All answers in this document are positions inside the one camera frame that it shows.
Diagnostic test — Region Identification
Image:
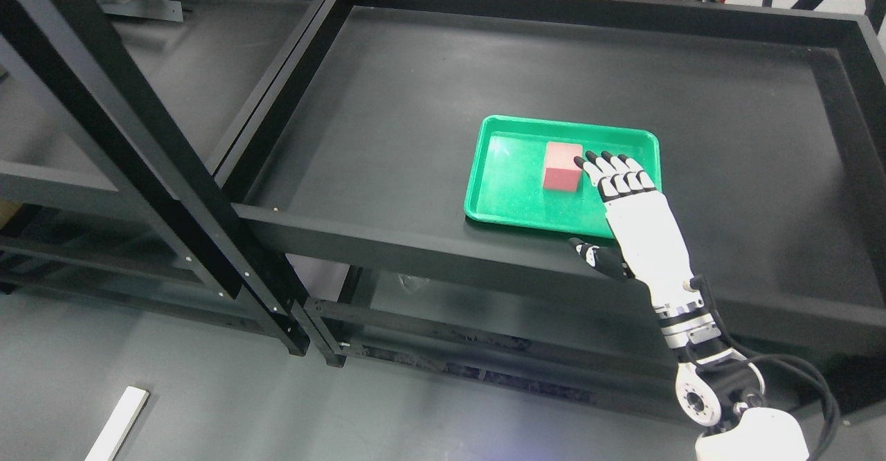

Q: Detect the black right shelf rack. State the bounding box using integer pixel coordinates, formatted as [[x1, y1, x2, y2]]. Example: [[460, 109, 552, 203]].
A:
[[218, 0, 884, 419]]

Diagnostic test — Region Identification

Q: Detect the clear plastic bag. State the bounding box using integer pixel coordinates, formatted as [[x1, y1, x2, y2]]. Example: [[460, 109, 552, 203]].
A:
[[397, 273, 431, 295]]

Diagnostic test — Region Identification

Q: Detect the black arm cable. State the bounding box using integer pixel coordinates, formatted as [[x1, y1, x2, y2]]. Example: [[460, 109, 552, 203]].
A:
[[692, 278, 842, 461]]

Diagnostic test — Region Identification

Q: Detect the black shelf rack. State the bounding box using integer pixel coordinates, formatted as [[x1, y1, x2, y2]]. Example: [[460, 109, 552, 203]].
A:
[[2, 0, 342, 366], [218, 0, 884, 419]]

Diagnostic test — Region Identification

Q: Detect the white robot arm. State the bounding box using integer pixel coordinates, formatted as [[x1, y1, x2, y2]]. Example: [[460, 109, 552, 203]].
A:
[[656, 279, 811, 460]]

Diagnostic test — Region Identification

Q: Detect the white desk with leg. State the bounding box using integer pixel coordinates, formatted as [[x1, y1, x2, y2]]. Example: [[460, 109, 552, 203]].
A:
[[84, 386, 151, 460]]

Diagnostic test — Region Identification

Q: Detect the pink foam block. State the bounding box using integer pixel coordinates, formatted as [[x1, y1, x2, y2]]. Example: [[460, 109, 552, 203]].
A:
[[542, 141, 584, 193]]

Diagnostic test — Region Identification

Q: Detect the black left shelf rack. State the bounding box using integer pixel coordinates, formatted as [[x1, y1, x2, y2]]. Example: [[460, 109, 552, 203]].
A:
[[2, 0, 342, 366]]

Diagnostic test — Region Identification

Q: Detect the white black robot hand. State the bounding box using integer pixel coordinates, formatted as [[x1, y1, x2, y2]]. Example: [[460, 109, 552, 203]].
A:
[[569, 151, 705, 314]]

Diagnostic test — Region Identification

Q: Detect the green plastic tray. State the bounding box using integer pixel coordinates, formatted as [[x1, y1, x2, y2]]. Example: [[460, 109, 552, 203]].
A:
[[463, 115, 662, 239]]

